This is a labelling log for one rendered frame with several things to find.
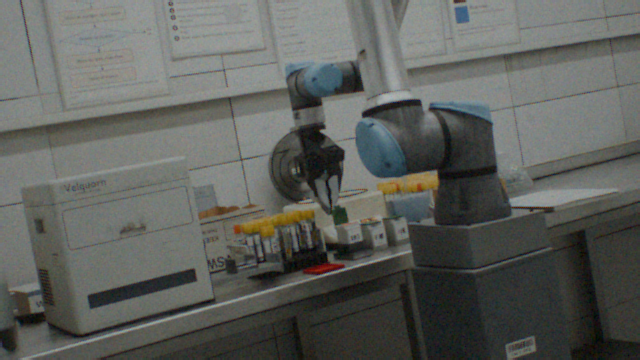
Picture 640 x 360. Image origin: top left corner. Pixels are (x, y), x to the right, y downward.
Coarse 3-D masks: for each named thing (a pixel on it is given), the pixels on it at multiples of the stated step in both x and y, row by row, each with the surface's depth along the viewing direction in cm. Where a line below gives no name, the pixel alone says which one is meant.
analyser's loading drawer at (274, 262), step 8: (248, 256) 190; (272, 256) 192; (280, 256) 189; (232, 264) 186; (240, 264) 191; (248, 264) 189; (256, 264) 187; (264, 264) 191; (272, 264) 189; (280, 264) 189; (224, 272) 190; (232, 272) 187; (240, 272) 185; (248, 272) 185; (256, 272) 187; (216, 280) 182; (224, 280) 183; (232, 280) 184
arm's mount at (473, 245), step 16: (416, 224) 176; (432, 224) 173; (464, 224) 167; (480, 224) 164; (496, 224) 166; (512, 224) 168; (528, 224) 170; (544, 224) 172; (416, 240) 177; (432, 240) 172; (448, 240) 168; (464, 240) 164; (480, 240) 164; (496, 240) 165; (512, 240) 167; (528, 240) 169; (544, 240) 171; (416, 256) 178; (432, 256) 173; (448, 256) 169; (464, 256) 165; (480, 256) 163; (496, 256) 165; (512, 256) 167
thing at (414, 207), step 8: (392, 200) 218; (400, 200) 218; (408, 200) 219; (416, 200) 220; (424, 200) 221; (392, 208) 219; (400, 208) 218; (408, 208) 219; (416, 208) 220; (424, 208) 220; (408, 216) 219; (416, 216) 220; (424, 216) 220
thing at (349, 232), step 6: (348, 222) 207; (354, 222) 205; (336, 228) 206; (342, 228) 204; (348, 228) 203; (354, 228) 203; (360, 228) 204; (342, 234) 204; (348, 234) 202; (354, 234) 203; (360, 234) 204; (342, 240) 205; (348, 240) 202; (354, 240) 203; (360, 240) 204
